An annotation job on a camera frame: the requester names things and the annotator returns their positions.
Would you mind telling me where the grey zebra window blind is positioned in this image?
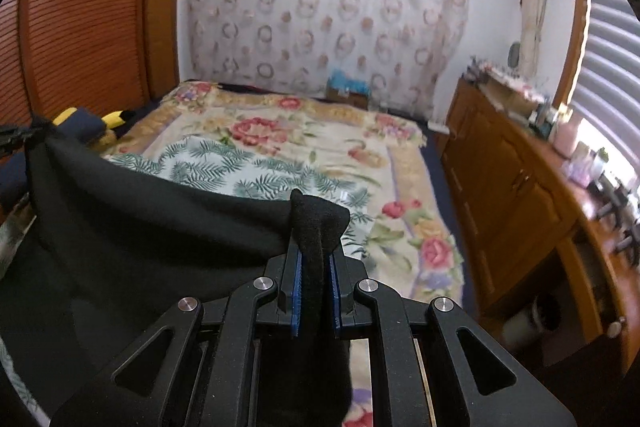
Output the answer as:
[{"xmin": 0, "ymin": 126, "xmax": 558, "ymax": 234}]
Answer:
[{"xmin": 572, "ymin": 0, "xmax": 640, "ymax": 168}]

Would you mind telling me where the small round desk fan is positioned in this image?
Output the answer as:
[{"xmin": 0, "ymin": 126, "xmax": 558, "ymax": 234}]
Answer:
[{"xmin": 506, "ymin": 41, "xmax": 521, "ymax": 69}]

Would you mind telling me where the wooden sideboard cabinet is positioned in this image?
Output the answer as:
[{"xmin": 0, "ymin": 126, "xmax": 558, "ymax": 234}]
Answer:
[{"xmin": 442, "ymin": 80, "xmax": 639, "ymax": 372}]

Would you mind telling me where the floral bed blanket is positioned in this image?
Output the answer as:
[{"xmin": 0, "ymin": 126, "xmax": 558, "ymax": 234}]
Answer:
[{"xmin": 102, "ymin": 80, "xmax": 467, "ymax": 427}]

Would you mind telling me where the cardboard box with blue cloth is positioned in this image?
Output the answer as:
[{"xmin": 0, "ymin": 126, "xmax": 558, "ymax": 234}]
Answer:
[{"xmin": 326, "ymin": 69, "xmax": 370, "ymax": 110}]

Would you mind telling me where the spare black gripper on sideboard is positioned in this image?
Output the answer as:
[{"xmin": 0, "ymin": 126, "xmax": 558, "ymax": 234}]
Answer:
[{"xmin": 590, "ymin": 173, "xmax": 639, "ymax": 268}]

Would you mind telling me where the black printed t-shirt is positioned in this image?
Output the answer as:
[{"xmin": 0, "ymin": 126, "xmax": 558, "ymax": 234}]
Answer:
[{"xmin": 1, "ymin": 148, "xmax": 352, "ymax": 426}]

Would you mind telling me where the open cardboard box with clutter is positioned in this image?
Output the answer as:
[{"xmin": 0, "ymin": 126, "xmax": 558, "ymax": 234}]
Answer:
[{"xmin": 466, "ymin": 56, "xmax": 548, "ymax": 119}]

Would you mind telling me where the navy folded garment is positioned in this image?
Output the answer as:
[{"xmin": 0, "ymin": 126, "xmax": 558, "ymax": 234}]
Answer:
[{"xmin": 1, "ymin": 117, "xmax": 99, "ymax": 212}]

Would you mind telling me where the circle patterned sheer curtain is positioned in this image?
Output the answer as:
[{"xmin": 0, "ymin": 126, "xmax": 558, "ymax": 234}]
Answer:
[{"xmin": 188, "ymin": 0, "xmax": 469, "ymax": 118}]

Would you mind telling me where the pink jar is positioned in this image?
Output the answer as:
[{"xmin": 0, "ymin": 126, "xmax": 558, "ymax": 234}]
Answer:
[{"xmin": 552, "ymin": 112, "xmax": 582, "ymax": 158}]

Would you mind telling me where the wooden louvered wardrobe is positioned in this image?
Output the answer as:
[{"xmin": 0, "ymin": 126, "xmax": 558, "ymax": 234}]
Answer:
[{"xmin": 1, "ymin": 0, "xmax": 179, "ymax": 124}]

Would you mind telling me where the palm leaf bed sheet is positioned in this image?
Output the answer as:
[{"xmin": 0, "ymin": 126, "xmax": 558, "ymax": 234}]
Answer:
[{"xmin": 1, "ymin": 136, "xmax": 373, "ymax": 423}]

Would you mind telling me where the yellow plush toy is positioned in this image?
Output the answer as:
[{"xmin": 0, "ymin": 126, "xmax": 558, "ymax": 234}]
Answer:
[{"xmin": 53, "ymin": 107, "xmax": 136, "ymax": 144}]

